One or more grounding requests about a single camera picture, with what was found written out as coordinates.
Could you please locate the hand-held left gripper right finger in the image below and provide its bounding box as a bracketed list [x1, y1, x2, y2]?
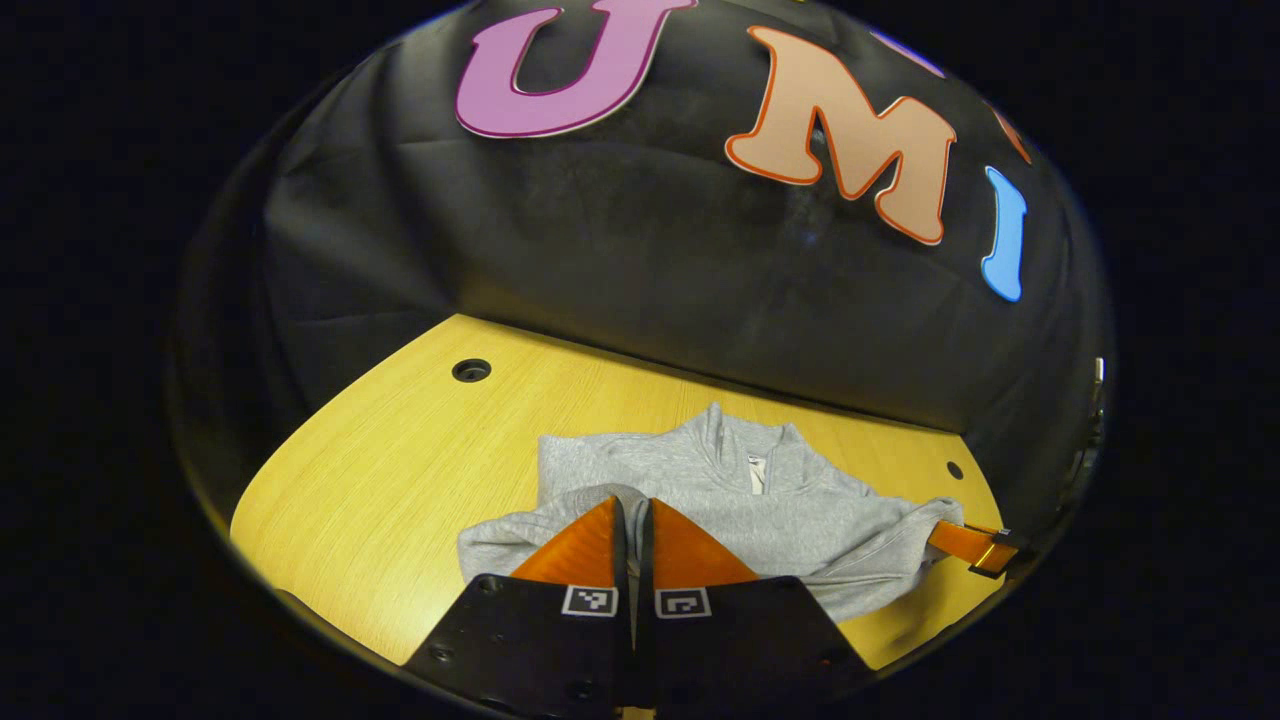
[638, 497, 873, 716]

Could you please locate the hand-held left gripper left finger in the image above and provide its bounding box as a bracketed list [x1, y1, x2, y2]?
[403, 495, 636, 720]

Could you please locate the grey zip-neck sweatshirt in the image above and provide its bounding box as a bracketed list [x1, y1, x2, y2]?
[458, 402, 966, 626]

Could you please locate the black backdrop cloth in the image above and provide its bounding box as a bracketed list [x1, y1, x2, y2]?
[170, 0, 1116, 521]

